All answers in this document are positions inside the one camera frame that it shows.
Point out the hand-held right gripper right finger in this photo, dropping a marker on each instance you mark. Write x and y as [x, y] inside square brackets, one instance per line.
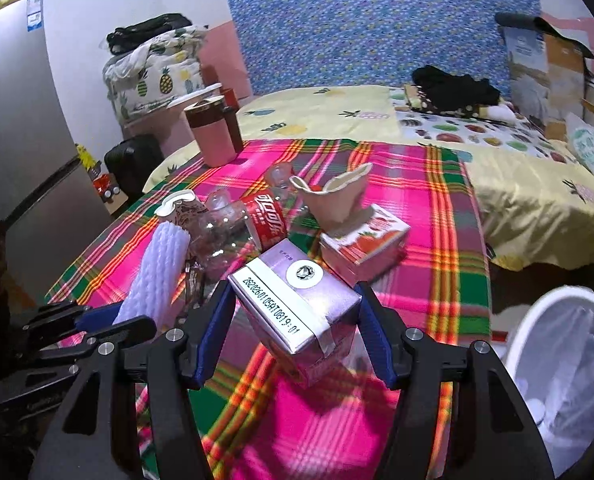
[375, 335]

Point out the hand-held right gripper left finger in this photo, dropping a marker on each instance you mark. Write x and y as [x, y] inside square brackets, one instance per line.
[211, 332]

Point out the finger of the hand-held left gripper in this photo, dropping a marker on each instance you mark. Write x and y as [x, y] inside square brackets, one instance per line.
[97, 317]
[122, 332]

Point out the white foam net sleeve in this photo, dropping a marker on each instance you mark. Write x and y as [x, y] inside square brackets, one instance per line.
[154, 270]

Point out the purple milk carton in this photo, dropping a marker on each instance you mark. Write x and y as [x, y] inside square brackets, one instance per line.
[287, 305]

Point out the strawberry print carton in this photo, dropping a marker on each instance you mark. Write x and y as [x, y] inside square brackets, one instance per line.
[367, 247]

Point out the brown cup with white lid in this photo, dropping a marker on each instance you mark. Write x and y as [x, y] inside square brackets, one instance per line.
[182, 212]

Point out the clear bottle with red label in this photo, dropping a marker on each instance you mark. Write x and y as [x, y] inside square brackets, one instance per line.
[264, 220]

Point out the crushed beige paper cup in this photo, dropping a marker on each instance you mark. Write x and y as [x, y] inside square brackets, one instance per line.
[334, 200]

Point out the white trash bin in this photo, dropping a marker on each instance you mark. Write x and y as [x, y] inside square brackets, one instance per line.
[527, 340]

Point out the pink plaid blanket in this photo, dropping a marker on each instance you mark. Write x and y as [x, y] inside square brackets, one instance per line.
[427, 240]

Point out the red toy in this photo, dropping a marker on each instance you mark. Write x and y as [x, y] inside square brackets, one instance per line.
[106, 189]

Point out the black suitcase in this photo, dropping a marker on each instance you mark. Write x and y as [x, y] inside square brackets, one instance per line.
[132, 160]

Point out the silver refrigerator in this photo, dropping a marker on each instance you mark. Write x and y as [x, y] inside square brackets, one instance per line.
[22, 160]

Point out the pink thermos cup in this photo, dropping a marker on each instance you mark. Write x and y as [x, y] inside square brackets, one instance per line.
[212, 135]

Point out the yellow pineapple print bed sheet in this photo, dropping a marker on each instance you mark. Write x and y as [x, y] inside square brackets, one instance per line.
[522, 200]

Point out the white bin liner bag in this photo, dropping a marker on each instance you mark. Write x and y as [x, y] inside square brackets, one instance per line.
[577, 375]

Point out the dark brown bottle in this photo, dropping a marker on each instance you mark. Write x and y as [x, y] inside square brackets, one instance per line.
[233, 127]

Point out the fruit print white cloth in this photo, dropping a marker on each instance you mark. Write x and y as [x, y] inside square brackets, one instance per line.
[477, 132]

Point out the pineapple print quilt bundle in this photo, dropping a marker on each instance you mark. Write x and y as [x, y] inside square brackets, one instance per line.
[152, 77]

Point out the black clothes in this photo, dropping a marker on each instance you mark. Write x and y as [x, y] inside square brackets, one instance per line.
[452, 87]

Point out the white plastic bag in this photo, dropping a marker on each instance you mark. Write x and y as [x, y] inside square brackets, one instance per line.
[589, 147]

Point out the black bag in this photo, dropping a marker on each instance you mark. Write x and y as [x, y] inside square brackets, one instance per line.
[147, 30]

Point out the blue floral mattress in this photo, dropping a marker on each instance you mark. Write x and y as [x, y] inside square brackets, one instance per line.
[377, 25]

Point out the open cardboard box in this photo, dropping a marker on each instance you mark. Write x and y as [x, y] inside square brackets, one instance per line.
[542, 65]

